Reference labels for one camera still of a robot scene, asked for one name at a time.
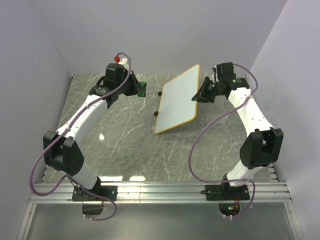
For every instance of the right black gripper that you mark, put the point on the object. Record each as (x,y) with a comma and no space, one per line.
(199,95)

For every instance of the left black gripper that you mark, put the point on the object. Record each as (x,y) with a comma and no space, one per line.
(136,87)

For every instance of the green whiteboard eraser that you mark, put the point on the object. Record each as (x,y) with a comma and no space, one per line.
(142,92)

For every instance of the yellow framed whiteboard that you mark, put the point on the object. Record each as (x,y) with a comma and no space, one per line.
(176,106)

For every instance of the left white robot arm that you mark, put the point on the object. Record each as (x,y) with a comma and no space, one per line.
(62,151)

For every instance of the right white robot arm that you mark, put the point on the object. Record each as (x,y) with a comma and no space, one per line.
(262,145)

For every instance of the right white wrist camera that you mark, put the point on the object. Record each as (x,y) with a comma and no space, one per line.
(214,75)

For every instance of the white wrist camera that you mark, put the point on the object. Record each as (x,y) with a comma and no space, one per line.
(214,75)
(124,61)

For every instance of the metal wire board stand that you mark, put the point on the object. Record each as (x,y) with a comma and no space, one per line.
(159,96)

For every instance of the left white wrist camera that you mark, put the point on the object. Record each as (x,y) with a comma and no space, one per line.
(124,61)

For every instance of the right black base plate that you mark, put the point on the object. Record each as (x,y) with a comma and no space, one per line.
(225,192)

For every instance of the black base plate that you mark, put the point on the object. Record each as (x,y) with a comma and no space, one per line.
(96,194)
(225,192)

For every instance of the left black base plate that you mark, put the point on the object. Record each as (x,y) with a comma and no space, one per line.
(96,194)

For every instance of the aluminium mounting rail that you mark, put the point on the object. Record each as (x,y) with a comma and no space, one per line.
(163,193)

